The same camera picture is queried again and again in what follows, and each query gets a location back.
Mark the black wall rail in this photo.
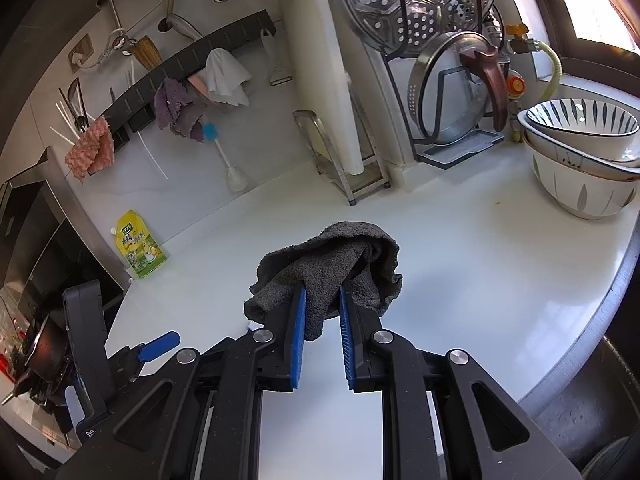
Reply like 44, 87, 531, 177
102, 10, 277, 151

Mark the white leaf-pattern bowl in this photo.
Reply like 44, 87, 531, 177
518, 110, 639, 220

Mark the white cutting board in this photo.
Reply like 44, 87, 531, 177
282, 0, 363, 174

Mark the yellow gas hose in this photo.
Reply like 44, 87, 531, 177
504, 23, 564, 104

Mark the white peeler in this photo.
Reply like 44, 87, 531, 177
260, 28, 293, 87

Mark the yellow seasoning pouch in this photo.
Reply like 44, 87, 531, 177
112, 210, 167, 278

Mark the black lid rack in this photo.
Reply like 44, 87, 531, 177
378, 0, 508, 169

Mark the dark grey cloth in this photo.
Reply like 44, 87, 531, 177
244, 221, 402, 341

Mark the white bottle brush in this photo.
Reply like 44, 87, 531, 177
203, 122, 248, 193

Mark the steel pot lid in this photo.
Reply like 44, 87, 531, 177
406, 32, 508, 146

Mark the purple dish cloth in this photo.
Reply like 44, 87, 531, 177
154, 78, 206, 143

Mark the black stove hood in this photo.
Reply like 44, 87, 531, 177
1, 148, 129, 318

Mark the white hanging cloth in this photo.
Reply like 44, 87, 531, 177
204, 48, 252, 107

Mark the striped white bowl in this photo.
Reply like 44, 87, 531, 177
525, 98, 639, 167

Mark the pink dish cloth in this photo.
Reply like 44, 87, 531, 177
64, 116, 115, 182

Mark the steel cutting board rack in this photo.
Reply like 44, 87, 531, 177
293, 110, 392, 206

